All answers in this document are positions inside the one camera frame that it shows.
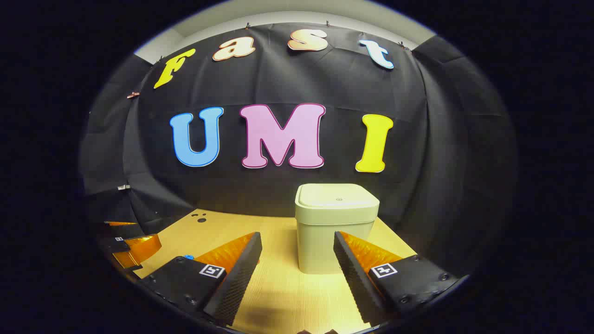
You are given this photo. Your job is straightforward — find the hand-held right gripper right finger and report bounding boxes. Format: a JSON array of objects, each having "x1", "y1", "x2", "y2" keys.
[{"x1": 333, "y1": 231, "x2": 469, "y2": 325}]

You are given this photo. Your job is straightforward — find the black backdrop cloth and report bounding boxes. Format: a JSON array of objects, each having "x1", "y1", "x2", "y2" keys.
[{"x1": 79, "y1": 22, "x2": 518, "y2": 279}]

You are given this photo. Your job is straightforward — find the pale green desktop garbage bin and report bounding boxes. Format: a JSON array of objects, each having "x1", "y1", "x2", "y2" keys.
[{"x1": 295, "y1": 183, "x2": 380, "y2": 274}]

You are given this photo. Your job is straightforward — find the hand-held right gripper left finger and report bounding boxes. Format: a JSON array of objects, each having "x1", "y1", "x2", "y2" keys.
[{"x1": 139, "y1": 232, "x2": 263, "y2": 327}]

